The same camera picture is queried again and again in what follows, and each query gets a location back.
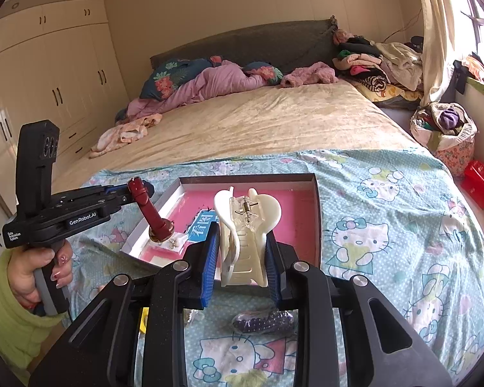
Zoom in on cream wardrobe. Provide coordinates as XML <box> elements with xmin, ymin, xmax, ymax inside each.
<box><xmin>0</xmin><ymin>2</ymin><xmax>130</xmax><ymax>259</ymax></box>

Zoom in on large floral pillow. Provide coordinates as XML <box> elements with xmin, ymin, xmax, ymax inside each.
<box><xmin>139</xmin><ymin>58</ymin><xmax>203</xmax><ymax>100</ymax></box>

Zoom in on person's left hand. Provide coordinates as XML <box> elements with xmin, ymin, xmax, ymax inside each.
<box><xmin>6</xmin><ymin>239</ymin><xmax>74</xmax><ymax>311</ymax></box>

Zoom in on person's left forearm green sleeve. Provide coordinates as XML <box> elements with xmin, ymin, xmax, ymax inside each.
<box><xmin>0</xmin><ymin>250</ymin><xmax>65</xmax><ymax>375</ymax></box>

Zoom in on shallow cardboard box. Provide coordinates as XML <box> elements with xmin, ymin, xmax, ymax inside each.
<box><xmin>119</xmin><ymin>173</ymin><xmax>322</xmax><ymax>279</ymax></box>

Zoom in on red strap wristwatch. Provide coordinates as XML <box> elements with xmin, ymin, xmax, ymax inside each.
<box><xmin>127</xmin><ymin>177</ymin><xmax>175</xmax><ymax>246</ymax></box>

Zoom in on ivory hair claw clip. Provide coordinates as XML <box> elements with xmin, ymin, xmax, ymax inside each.
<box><xmin>214</xmin><ymin>185</ymin><xmax>283</xmax><ymax>289</ymax></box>

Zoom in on small bag with earrings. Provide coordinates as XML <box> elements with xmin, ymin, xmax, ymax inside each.
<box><xmin>165</xmin><ymin>233</ymin><xmax>191</xmax><ymax>252</ymax></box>

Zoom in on pile of clothes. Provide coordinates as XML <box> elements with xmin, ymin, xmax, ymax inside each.
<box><xmin>333</xmin><ymin>30</ymin><xmax>426</xmax><ymax>110</ymax></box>

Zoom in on small floral pillow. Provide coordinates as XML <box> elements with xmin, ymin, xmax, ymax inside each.
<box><xmin>244</xmin><ymin>62</ymin><xmax>284</xmax><ymax>85</ymax></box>

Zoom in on pale pink pajama garment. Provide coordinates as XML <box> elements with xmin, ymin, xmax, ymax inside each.
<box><xmin>89</xmin><ymin>113</ymin><xmax>163</xmax><ymax>159</ymax></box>

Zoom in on small heap of colourful clothes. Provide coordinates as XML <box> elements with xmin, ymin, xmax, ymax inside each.
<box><xmin>454</xmin><ymin>52</ymin><xmax>484</xmax><ymax>94</ymax></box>

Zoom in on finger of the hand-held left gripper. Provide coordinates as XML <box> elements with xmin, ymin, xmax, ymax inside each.
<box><xmin>50</xmin><ymin>192</ymin><xmax>135</xmax><ymax>215</ymax></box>
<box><xmin>78</xmin><ymin>180</ymin><xmax>155</xmax><ymax>199</ymax></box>

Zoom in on grey headboard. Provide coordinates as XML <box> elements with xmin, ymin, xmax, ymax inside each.
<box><xmin>150</xmin><ymin>16</ymin><xmax>339</xmax><ymax>74</ymax></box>

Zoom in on pink fuzzy garment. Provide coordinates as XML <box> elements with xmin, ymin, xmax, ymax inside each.
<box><xmin>281</xmin><ymin>62</ymin><xmax>337</xmax><ymax>88</ymax></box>

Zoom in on cream curtain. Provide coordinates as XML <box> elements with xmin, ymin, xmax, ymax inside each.
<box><xmin>411</xmin><ymin>0</ymin><xmax>470</xmax><ymax>106</ymax></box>

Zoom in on red plastic box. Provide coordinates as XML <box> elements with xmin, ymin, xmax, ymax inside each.
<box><xmin>460</xmin><ymin>160</ymin><xmax>484</xmax><ymax>209</ymax></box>

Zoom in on bed with beige sheet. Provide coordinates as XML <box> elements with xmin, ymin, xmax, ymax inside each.
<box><xmin>50</xmin><ymin>76</ymin><xmax>432</xmax><ymax>194</ymax></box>

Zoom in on floral laundry bag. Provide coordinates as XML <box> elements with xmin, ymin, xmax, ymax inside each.
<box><xmin>410</xmin><ymin>103</ymin><xmax>479</xmax><ymax>176</ymax></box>

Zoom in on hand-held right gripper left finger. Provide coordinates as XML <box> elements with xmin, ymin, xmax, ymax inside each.
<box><xmin>28</xmin><ymin>223</ymin><xmax>222</xmax><ymax>387</ymax></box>

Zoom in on pink book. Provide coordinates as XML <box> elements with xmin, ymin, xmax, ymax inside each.
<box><xmin>141</xmin><ymin>187</ymin><xmax>318</xmax><ymax>267</ymax></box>

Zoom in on pink duvet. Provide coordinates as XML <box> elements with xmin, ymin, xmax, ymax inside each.
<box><xmin>115</xmin><ymin>60</ymin><xmax>267</xmax><ymax>126</ymax></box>

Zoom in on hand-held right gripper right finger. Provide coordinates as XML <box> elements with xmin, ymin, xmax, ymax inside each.
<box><xmin>265</xmin><ymin>234</ymin><xmax>454</xmax><ymax>387</ymax></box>

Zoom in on purple beaded hair clip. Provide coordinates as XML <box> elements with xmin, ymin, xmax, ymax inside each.
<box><xmin>231</xmin><ymin>308</ymin><xmax>297</xmax><ymax>335</ymax></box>

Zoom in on cartoon cat printed blanket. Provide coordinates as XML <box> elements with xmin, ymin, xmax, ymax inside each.
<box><xmin>50</xmin><ymin>149</ymin><xmax>484</xmax><ymax>387</ymax></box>

